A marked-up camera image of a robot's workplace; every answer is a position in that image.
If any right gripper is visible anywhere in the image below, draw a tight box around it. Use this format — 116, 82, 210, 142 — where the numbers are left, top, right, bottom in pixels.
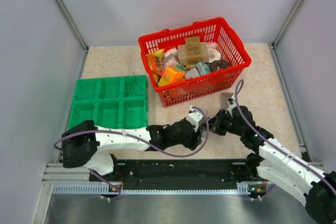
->
201, 109, 244, 136

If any black wire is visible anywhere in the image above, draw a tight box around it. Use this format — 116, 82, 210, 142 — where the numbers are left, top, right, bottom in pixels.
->
124, 71, 145, 98

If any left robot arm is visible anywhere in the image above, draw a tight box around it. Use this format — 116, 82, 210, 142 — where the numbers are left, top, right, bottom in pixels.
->
61, 118, 206, 180

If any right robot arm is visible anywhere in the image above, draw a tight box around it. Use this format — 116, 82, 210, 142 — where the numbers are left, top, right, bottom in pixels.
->
203, 105, 335, 223

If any grey packaged sponge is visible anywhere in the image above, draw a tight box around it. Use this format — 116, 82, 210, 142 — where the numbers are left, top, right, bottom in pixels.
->
220, 92, 236, 113

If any teal small box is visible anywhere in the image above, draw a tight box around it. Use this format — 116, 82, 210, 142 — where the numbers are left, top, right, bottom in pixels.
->
196, 62, 212, 76

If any dark brown round pastry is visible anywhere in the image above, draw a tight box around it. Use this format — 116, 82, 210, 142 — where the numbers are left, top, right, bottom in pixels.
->
210, 60, 232, 72

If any orange snack box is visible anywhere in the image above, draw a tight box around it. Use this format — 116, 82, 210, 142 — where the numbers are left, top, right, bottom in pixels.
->
158, 67, 185, 87

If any white tape roll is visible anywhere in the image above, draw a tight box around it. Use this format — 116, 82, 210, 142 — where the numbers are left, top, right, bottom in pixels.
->
207, 48, 221, 63

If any green compartment tray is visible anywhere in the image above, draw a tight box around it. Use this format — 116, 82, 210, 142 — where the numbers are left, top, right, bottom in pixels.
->
67, 74, 148, 129

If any brown cardboard box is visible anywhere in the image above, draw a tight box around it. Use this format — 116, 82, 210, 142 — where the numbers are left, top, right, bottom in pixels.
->
177, 36, 208, 65

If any yellow snack bag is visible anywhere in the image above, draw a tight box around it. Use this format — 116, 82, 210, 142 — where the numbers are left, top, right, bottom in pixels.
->
146, 49, 165, 76

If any red plastic shopping basket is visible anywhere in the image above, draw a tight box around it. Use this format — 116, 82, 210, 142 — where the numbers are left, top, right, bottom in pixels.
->
138, 17, 251, 107

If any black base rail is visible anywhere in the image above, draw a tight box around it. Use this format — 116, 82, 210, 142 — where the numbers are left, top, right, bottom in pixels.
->
103, 159, 262, 190

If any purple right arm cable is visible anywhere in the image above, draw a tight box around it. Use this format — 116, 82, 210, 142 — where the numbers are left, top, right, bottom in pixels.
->
234, 79, 336, 198

